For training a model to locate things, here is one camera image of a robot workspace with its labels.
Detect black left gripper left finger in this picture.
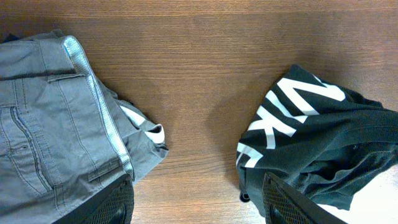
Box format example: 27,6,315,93
54,174,134,224

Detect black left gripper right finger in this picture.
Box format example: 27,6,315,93
263,172,346,224

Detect dark green t-shirt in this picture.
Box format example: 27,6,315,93
236,65,397,215

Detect grey folded trousers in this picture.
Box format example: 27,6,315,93
1,30,169,223

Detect navy folded garment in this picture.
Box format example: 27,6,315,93
3,34,19,43

